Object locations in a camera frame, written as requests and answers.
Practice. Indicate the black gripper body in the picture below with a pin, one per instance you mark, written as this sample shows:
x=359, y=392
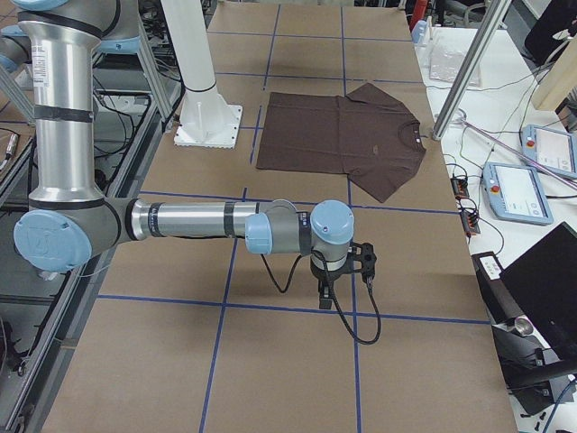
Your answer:
x=325, y=276

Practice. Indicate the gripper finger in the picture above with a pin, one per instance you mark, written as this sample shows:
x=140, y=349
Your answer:
x=323, y=301

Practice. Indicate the brown t-shirt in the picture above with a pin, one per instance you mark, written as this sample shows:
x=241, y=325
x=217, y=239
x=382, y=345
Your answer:
x=367, y=135

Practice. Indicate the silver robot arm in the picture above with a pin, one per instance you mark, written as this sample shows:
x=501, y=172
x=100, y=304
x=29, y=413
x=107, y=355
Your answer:
x=13, y=49
x=70, y=220

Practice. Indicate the near black orange connector box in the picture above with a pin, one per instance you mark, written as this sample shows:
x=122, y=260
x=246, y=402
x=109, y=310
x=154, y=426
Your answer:
x=470, y=221

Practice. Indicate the black orange connector box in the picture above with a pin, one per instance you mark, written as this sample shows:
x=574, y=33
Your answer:
x=470, y=221
x=459, y=185

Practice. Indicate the far black orange connector box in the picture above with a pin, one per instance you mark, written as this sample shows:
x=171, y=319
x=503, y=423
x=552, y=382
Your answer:
x=459, y=185

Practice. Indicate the near blue teach pendant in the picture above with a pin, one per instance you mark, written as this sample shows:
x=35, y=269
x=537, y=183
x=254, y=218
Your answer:
x=515, y=194

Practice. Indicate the blue teach pendant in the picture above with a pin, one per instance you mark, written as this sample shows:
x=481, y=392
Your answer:
x=515, y=194
x=554, y=149

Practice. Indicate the black monitor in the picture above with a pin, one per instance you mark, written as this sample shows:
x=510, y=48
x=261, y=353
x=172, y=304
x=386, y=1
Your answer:
x=542, y=281

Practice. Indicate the far blue teach pendant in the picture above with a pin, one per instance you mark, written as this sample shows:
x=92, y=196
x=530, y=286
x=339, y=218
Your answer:
x=554, y=149

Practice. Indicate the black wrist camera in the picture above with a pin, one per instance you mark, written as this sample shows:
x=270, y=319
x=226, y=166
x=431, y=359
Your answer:
x=363, y=261

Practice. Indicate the white pedestal column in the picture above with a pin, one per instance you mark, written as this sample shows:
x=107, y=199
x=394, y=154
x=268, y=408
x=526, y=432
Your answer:
x=205, y=119

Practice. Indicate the black camera tripod mount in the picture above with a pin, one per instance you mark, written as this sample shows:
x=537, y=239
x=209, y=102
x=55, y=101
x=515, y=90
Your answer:
x=534, y=375

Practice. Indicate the aluminium frame post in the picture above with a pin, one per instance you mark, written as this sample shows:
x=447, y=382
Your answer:
x=481, y=40

